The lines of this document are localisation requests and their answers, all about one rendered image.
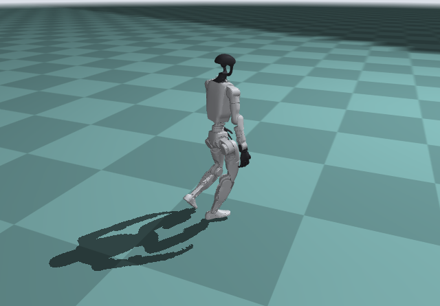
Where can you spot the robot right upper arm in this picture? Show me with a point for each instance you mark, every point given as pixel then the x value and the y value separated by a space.
pixel 233 93

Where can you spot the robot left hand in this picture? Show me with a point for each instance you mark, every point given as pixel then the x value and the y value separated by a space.
pixel 225 129

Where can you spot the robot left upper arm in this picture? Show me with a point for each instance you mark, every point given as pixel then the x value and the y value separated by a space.
pixel 206 85

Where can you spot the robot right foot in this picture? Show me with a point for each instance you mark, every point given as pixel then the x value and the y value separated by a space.
pixel 218 214

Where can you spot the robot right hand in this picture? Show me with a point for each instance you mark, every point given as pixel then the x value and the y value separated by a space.
pixel 244 158

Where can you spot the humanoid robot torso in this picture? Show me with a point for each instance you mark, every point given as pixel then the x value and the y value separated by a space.
pixel 218 110

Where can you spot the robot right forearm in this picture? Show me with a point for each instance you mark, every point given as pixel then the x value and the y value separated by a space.
pixel 240 133

